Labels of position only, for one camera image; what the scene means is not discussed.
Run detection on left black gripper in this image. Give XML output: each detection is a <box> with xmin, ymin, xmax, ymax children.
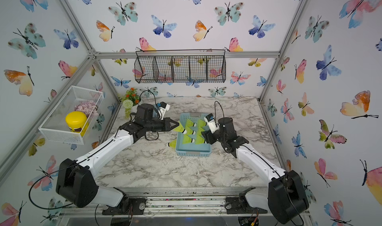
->
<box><xmin>145</xmin><ymin>118</ymin><xmax>180</xmax><ymax>133</ymax></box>

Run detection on yellow shuttlecock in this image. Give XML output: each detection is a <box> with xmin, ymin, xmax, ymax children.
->
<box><xmin>186</xmin><ymin>119</ymin><xmax>197</xmax><ymax>127</ymax></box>
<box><xmin>195</xmin><ymin>135</ymin><xmax>207</xmax><ymax>145</ymax></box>
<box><xmin>167</xmin><ymin>140</ymin><xmax>177</xmax><ymax>149</ymax></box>
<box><xmin>182</xmin><ymin>135</ymin><xmax>195</xmax><ymax>145</ymax></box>
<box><xmin>184</xmin><ymin>127</ymin><xmax>196</xmax><ymax>135</ymax></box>
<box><xmin>197</xmin><ymin>119</ymin><xmax>207</xmax><ymax>128</ymax></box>
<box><xmin>173</xmin><ymin>121</ymin><xmax>187</xmax><ymax>134</ymax></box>

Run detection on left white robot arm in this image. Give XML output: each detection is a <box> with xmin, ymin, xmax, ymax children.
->
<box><xmin>56</xmin><ymin>102</ymin><xmax>179</xmax><ymax>212</ymax></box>

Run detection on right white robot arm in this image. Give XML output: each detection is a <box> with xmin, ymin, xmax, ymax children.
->
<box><xmin>202</xmin><ymin>114</ymin><xmax>309</xmax><ymax>224</ymax></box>

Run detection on light blue perforated storage box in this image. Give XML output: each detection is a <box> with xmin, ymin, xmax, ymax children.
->
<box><xmin>175</xmin><ymin>113</ymin><xmax>212</xmax><ymax>157</ymax></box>

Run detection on white pot with artificial plant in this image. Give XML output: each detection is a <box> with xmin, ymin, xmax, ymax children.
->
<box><xmin>121</xmin><ymin>87</ymin><xmax>141</xmax><ymax>118</ymax></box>

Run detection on pink flower bundle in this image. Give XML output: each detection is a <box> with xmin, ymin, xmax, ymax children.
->
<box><xmin>75</xmin><ymin>100</ymin><xmax>98</xmax><ymax>118</ymax></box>

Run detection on yellow lidded jar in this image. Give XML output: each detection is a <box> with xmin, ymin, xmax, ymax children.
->
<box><xmin>65</xmin><ymin>111</ymin><xmax>89</xmax><ymax>137</ymax></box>

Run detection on black wire wall basket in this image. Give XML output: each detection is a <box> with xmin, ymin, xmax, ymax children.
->
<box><xmin>133</xmin><ymin>49</ymin><xmax>226</xmax><ymax>84</ymax></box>

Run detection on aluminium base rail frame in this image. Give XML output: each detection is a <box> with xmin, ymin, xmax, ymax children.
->
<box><xmin>56</xmin><ymin>186</ymin><xmax>314</xmax><ymax>226</ymax></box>

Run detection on white wire wall basket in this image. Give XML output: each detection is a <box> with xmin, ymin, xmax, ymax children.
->
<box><xmin>39</xmin><ymin>86</ymin><xmax>104</xmax><ymax>145</ymax></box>

